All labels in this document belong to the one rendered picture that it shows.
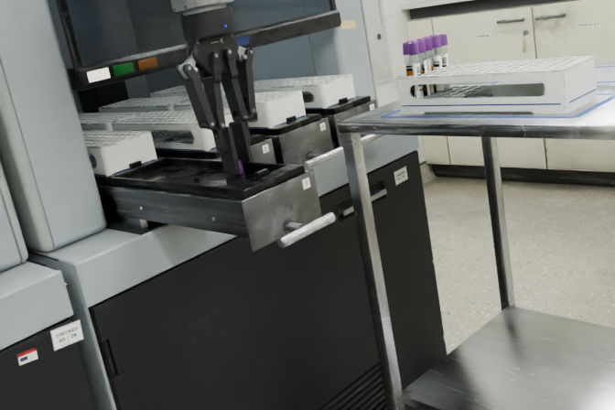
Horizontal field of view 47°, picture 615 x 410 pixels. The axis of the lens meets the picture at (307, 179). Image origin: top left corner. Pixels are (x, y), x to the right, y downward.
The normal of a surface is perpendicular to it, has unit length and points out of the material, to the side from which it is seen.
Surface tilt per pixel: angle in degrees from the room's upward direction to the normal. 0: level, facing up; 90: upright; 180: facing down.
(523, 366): 0
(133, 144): 90
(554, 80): 90
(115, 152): 90
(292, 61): 90
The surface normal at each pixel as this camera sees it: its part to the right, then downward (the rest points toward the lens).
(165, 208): -0.68, 0.30
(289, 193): 0.71, 0.05
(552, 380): -0.18, -0.95
